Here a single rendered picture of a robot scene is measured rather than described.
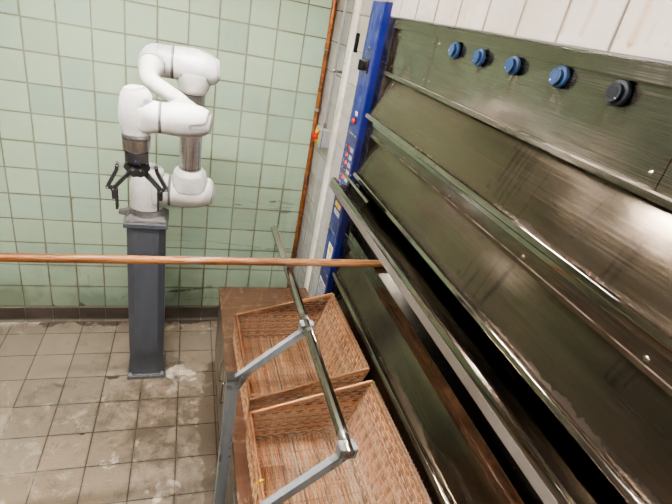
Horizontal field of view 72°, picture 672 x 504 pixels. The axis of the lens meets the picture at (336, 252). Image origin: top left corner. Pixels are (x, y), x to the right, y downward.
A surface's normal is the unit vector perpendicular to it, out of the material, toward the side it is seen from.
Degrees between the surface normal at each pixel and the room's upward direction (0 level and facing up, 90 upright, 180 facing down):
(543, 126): 90
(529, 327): 70
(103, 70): 90
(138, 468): 0
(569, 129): 90
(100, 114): 90
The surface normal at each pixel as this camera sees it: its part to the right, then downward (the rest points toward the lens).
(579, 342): -0.83, -0.33
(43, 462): 0.18, -0.87
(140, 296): 0.27, 0.48
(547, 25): -0.95, -0.04
